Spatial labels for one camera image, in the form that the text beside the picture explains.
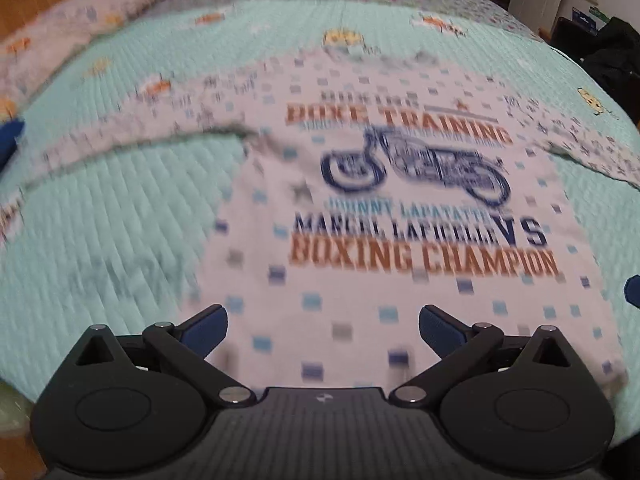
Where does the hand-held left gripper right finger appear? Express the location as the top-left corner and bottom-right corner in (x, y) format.
(389, 304), (576, 407)

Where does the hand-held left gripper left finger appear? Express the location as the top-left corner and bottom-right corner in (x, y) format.
(75, 304), (258, 407)

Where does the printed white shirt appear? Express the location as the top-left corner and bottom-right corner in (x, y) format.
(25, 47), (640, 401)

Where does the mint quilted bee blanket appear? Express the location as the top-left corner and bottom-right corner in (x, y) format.
(0, 0), (640, 451)

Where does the black jacket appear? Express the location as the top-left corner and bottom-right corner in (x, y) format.
(555, 16), (640, 126)

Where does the floral pillow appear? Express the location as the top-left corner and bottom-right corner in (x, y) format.
(0, 0), (191, 121)

